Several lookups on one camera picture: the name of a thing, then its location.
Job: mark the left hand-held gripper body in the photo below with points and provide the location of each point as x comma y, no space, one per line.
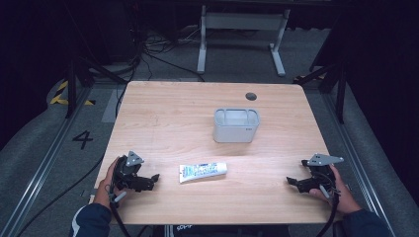
126,171

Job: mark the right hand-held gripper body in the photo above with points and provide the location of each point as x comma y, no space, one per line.
321,173

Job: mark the person's left hand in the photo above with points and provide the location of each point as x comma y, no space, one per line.
105,192

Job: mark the person's right hand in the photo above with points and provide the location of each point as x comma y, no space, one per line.
344,194

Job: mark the white toothpaste tube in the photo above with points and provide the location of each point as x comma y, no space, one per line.
202,171

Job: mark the white plastic container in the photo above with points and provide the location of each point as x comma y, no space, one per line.
235,129

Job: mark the black tripod stand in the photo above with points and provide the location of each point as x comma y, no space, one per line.
339,85
75,77

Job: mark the grey table grommet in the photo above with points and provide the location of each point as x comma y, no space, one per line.
251,96

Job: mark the yellow black floor tape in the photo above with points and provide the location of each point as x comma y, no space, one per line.
62,95

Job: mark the metal floor rail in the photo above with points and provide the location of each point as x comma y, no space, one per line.
42,164
359,164

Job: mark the white metal desk frame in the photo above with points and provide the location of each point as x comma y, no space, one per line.
242,23

